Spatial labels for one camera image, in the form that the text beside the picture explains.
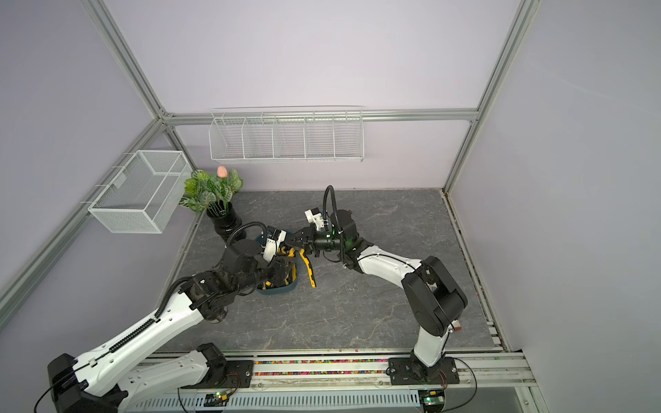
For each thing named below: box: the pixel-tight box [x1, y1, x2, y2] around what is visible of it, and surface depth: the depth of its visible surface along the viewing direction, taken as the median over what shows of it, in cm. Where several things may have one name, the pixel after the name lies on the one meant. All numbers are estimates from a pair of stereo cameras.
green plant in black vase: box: [179, 165, 246, 241], surface depth 89 cm
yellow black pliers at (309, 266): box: [284, 246, 317, 290], surface depth 72 cm
